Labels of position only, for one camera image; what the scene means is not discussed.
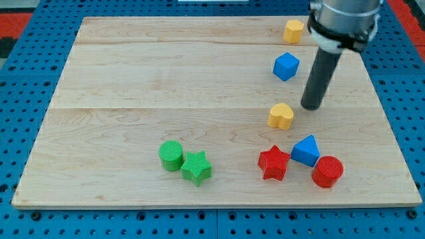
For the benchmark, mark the light wooden board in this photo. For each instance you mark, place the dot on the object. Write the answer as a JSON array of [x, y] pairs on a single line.
[[131, 83]]

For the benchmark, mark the red cylinder block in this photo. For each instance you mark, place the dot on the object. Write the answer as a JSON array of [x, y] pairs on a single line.
[[327, 171]]

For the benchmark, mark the green cylinder block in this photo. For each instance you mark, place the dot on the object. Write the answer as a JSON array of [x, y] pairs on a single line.
[[171, 155]]

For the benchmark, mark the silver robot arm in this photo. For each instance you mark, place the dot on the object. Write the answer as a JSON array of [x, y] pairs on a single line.
[[336, 25]]

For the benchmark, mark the yellow heart block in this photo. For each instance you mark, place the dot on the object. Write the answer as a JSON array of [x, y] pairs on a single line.
[[280, 115]]

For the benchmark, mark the green star block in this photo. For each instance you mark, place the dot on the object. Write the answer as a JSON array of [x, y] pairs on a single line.
[[196, 168]]

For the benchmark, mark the blue cube block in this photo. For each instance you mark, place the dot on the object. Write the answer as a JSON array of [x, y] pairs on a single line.
[[285, 66]]

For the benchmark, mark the red star block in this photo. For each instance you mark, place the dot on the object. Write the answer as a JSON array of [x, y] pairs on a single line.
[[273, 163]]

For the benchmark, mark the yellow hexagon block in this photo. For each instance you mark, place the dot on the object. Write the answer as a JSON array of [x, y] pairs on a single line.
[[293, 31]]

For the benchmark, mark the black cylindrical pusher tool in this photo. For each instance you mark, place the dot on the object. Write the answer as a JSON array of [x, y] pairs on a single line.
[[320, 76]]

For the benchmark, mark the blue triangle block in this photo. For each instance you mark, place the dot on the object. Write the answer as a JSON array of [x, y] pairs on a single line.
[[306, 151]]

